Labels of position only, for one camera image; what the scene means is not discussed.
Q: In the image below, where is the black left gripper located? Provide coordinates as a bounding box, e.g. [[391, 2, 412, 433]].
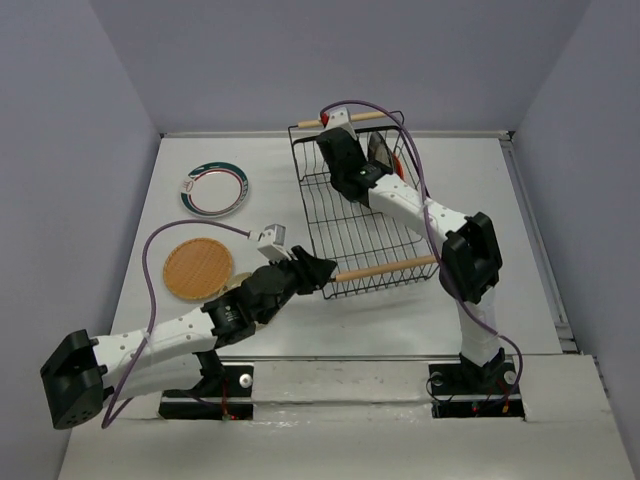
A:
[[256, 246, 336, 325]]

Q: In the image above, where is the black rimmed silver plate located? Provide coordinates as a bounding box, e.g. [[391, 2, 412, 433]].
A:
[[367, 131, 394, 174]]

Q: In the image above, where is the orange plate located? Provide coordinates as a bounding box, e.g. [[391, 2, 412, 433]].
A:
[[392, 154, 404, 179]]

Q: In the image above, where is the black wire dish rack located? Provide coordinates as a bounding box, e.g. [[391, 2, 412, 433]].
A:
[[288, 121, 438, 300]]

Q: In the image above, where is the white plate teal red rim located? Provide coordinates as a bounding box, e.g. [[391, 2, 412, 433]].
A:
[[179, 162, 250, 218]]

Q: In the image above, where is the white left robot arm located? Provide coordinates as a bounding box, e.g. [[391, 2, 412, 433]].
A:
[[40, 246, 337, 430]]

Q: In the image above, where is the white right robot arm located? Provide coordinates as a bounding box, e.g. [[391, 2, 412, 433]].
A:
[[316, 127, 505, 392]]

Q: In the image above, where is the beige floral plate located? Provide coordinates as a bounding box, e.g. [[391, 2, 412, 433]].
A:
[[224, 270, 284, 331]]

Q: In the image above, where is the woven tan plate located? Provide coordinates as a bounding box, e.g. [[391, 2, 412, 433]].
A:
[[162, 237, 233, 301]]

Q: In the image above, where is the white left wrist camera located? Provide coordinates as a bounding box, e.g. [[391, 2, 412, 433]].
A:
[[248, 224, 291, 263]]

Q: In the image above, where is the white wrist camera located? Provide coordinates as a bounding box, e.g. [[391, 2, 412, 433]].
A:
[[248, 224, 291, 263], [320, 106, 357, 139]]

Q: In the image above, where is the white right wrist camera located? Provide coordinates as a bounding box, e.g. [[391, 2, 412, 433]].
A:
[[320, 106, 357, 139]]

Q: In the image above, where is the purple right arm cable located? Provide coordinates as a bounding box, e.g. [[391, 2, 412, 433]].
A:
[[319, 98, 524, 401]]

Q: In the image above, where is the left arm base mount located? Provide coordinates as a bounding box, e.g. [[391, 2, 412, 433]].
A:
[[158, 362, 254, 421]]

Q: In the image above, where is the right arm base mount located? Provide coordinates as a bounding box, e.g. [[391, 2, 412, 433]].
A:
[[425, 362, 525, 419]]

